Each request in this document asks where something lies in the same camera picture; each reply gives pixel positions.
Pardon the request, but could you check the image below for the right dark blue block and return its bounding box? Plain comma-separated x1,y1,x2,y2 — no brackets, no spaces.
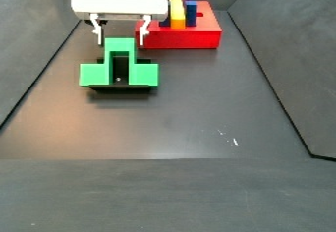
159,13,171,27

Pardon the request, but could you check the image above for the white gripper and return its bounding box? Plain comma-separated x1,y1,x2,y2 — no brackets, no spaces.
71,0,168,46

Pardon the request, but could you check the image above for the dark blue block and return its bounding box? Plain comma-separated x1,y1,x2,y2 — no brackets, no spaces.
186,1,198,27
159,13,171,27

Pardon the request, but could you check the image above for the green bridge-shaped block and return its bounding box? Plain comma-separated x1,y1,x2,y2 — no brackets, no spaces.
79,38,159,87

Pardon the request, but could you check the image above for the left dark blue block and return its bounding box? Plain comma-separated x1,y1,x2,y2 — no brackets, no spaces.
186,1,198,27

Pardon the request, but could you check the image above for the red base board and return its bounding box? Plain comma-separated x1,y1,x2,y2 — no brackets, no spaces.
134,1,222,49

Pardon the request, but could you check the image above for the yellow long bar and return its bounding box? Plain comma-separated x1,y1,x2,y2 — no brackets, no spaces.
170,0,186,29

